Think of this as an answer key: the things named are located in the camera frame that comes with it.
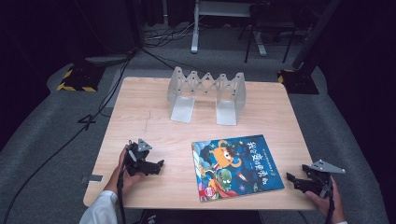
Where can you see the dark slanted stand pole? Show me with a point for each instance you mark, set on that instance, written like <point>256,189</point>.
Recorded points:
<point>314,34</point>

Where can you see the person's dark clothing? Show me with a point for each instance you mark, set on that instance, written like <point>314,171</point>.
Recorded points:
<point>202,217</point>

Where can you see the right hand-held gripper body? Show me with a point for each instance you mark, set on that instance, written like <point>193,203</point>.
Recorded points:
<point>319,177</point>

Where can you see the person's right hand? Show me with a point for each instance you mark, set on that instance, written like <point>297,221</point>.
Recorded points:
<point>323,203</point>

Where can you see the striped-edge black stand base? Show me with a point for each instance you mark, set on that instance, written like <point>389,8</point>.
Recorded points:
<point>299,82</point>
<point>79,79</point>

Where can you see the white desk frame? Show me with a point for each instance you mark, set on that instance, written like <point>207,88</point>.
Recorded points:
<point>195,31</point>

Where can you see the grey tape piece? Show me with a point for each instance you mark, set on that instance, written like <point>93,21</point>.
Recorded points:
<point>93,178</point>

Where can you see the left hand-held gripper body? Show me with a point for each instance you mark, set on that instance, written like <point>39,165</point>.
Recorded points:
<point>136,157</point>

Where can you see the person's left white sleeve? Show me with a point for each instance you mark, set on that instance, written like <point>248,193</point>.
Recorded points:
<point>99,210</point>

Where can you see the person's white sleeve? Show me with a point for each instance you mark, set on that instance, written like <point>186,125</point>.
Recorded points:
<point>341,222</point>
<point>99,210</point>

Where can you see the person's right white sleeve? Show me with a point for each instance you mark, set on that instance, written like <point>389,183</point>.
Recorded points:
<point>341,222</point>

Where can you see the white extendable bookend rack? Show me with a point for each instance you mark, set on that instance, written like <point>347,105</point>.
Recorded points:
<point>225,93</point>

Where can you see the black chair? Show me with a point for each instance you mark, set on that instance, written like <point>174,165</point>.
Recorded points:
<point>267,21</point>

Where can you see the person's left hand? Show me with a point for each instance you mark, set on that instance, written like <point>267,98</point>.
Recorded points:
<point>127,183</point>

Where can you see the blue cartoon picture book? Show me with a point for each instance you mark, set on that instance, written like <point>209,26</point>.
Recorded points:
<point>236,168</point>

